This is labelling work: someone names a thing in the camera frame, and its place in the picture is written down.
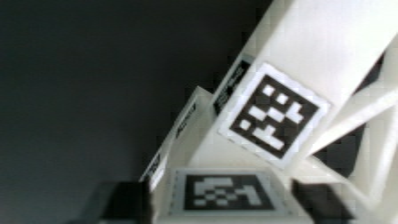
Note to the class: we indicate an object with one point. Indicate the white chair back frame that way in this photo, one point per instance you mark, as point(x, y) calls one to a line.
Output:
point(325, 46)

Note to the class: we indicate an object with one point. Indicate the white chair leg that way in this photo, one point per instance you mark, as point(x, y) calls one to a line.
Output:
point(156, 170)

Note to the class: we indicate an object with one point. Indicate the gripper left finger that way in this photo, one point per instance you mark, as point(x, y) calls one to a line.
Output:
point(118, 204)

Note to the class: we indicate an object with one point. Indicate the small white tagged cube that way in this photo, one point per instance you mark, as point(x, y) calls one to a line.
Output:
point(227, 196)

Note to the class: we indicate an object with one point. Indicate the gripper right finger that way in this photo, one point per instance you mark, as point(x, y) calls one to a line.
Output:
point(323, 203)

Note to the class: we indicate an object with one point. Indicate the white chair seat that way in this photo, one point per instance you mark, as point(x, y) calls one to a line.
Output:
point(207, 102)

